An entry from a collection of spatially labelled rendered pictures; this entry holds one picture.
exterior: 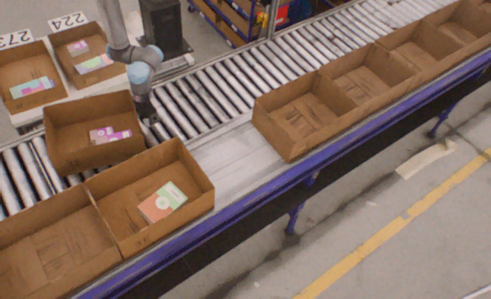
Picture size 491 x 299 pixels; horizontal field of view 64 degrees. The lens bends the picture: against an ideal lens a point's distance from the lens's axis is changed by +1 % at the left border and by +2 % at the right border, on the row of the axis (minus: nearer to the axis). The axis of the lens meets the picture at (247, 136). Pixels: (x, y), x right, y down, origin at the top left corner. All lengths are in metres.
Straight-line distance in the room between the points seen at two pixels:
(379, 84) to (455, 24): 0.83
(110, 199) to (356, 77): 1.40
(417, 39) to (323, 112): 0.85
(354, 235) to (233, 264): 0.81
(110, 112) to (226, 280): 1.17
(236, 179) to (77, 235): 0.66
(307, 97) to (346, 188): 1.00
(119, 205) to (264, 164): 0.64
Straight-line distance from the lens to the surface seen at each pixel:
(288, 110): 1.96
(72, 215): 1.70
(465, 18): 2.87
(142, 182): 1.71
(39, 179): 2.00
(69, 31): 2.53
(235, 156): 1.76
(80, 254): 1.62
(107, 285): 1.54
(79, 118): 2.10
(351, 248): 2.66
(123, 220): 1.64
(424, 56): 2.53
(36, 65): 2.48
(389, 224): 2.82
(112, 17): 1.70
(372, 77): 2.26
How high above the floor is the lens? 2.35
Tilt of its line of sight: 53 degrees down
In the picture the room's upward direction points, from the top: 8 degrees clockwise
